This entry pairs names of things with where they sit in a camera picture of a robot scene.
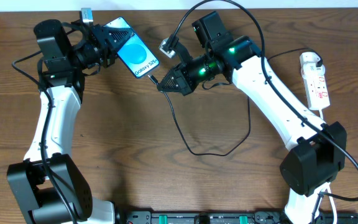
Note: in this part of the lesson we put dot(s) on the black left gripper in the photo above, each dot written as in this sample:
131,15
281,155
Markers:
105,45

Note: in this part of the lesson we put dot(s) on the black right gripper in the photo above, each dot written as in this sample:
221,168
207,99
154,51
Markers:
182,79

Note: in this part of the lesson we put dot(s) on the blue screen Galaxy smartphone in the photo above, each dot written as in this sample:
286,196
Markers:
137,57

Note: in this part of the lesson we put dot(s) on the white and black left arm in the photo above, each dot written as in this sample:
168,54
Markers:
47,185

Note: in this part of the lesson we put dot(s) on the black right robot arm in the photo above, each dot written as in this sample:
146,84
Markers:
316,149

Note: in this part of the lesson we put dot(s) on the white USB charger plug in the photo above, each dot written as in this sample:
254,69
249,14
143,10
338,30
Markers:
311,57

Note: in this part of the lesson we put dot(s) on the white power strip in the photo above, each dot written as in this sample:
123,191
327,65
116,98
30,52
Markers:
315,86

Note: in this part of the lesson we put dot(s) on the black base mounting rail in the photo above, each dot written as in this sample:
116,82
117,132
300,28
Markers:
147,217

